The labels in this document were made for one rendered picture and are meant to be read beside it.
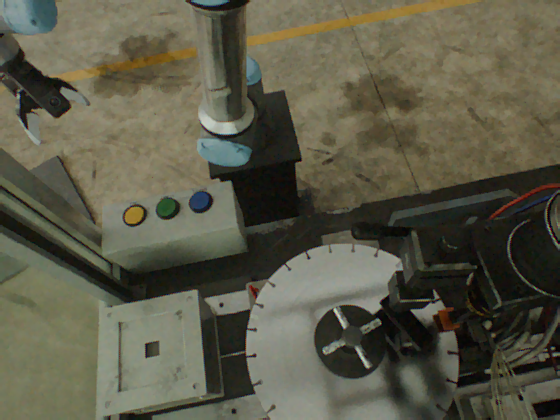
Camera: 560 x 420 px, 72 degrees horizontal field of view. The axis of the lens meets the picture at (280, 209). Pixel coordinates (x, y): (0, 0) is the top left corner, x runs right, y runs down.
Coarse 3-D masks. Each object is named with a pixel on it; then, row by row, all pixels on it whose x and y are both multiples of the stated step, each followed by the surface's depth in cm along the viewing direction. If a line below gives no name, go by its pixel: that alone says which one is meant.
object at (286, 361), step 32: (320, 256) 68; (352, 256) 67; (384, 256) 67; (288, 288) 66; (320, 288) 65; (352, 288) 65; (384, 288) 64; (256, 320) 64; (288, 320) 63; (384, 320) 62; (256, 352) 61; (288, 352) 61; (416, 352) 59; (288, 384) 59; (320, 384) 58; (352, 384) 58; (384, 384) 58; (416, 384) 57; (448, 384) 57; (288, 416) 57; (320, 416) 57; (352, 416) 56; (384, 416) 56; (416, 416) 56
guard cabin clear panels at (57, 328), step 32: (0, 192) 56; (0, 256) 54; (96, 256) 81; (0, 288) 52; (32, 288) 59; (64, 288) 67; (0, 320) 51; (32, 320) 57; (64, 320) 65; (96, 320) 76; (0, 352) 50; (32, 352) 56; (64, 352) 64; (96, 352) 73; (0, 384) 49; (32, 384) 55; (64, 384) 62; (96, 384) 71; (0, 416) 48; (32, 416) 53; (64, 416) 60; (96, 416) 69
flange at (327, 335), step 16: (320, 320) 62; (336, 320) 61; (352, 320) 61; (368, 320) 61; (320, 336) 61; (336, 336) 59; (368, 336) 60; (384, 336) 60; (320, 352) 60; (336, 352) 59; (352, 352) 58; (368, 352) 59; (384, 352) 59; (336, 368) 58; (352, 368) 58; (368, 368) 58
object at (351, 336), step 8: (336, 312) 58; (344, 320) 58; (376, 320) 57; (344, 328) 57; (352, 328) 57; (360, 328) 57; (368, 328) 57; (344, 336) 56; (352, 336) 56; (360, 336) 56; (336, 344) 56; (344, 344) 56; (352, 344) 56; (360, 344) 56; (328, 352) 56; (360, 352) 55; (368, 360) 55
